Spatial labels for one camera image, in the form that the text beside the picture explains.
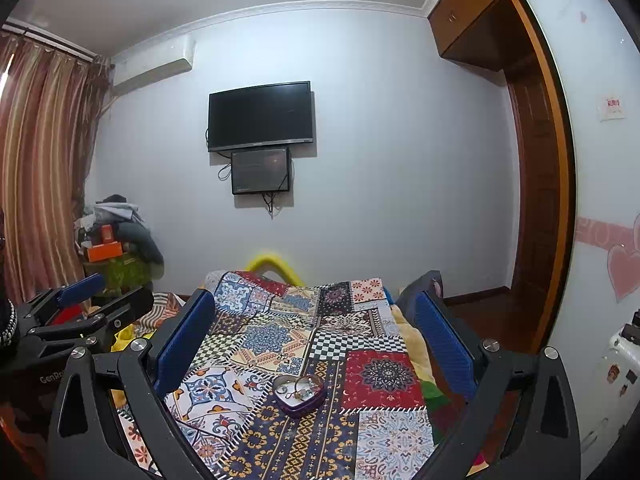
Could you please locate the yellow cloth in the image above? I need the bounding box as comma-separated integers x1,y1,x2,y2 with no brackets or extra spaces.
111,327,147,354

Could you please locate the pink heart sticker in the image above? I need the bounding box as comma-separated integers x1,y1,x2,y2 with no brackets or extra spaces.
574,214,640,304

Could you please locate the patchwork printed blanket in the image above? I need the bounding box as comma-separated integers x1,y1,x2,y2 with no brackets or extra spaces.
116,270,442,480

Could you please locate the pile of clothes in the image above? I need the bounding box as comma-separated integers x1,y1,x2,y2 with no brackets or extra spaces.
74,193,166,283

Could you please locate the orange box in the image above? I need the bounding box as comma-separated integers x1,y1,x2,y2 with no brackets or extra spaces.
82,242,125,263

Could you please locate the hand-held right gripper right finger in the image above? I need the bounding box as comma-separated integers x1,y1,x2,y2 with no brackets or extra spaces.
414,290,582,480

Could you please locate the purple heart-shaped tin box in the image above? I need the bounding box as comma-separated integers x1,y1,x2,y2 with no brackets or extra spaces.
272,373,327,419

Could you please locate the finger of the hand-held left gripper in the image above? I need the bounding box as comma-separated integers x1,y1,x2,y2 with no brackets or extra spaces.
26,287,155,347
22,273,107,329

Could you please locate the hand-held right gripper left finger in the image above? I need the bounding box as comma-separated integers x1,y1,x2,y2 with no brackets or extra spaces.
46,289,217,480

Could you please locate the yellow curved object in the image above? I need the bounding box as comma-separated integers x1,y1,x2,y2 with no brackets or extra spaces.
243,253,301,284

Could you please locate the small white red label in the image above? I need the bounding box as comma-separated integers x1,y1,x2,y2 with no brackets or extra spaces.
599,95,627,122

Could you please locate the striped brown curtain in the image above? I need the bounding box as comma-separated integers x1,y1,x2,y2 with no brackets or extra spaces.
0,30,109,307

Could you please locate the white air conditioner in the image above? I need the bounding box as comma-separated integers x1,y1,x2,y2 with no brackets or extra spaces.
110,41,194,97

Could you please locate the wooden overhead cabinet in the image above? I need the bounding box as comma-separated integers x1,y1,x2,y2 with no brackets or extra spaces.
427,0,547,72

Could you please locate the white appliance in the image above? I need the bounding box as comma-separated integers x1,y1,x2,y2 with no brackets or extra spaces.
585,310,640,443

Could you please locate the white wardrobe sliding door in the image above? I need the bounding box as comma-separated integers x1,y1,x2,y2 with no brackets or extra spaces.
517,0,640,411

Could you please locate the small black wall monitor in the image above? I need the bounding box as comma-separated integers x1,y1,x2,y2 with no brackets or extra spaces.
230,145,292,196

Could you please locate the black wall television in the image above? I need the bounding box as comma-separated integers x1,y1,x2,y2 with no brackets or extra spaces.
207,80,315,154

